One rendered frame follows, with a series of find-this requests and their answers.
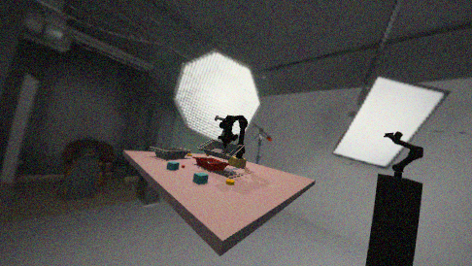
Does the red plastic tray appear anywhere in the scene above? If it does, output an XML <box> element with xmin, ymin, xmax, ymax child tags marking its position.
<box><xmin>192</xmin><ymin>156</ymin><xmax>231</xmax><ymax>171</ymax></box>

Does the teal rectangular block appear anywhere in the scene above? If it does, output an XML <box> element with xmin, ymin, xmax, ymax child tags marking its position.
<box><xmin>166</xmin><ymin>161</ymin><xmax>179</xmax><ymax>171</ymax></box>
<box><xmin>192</xmin><ymin>173</ymin><xmax>209</xmax><ymax>184</ymax></box>

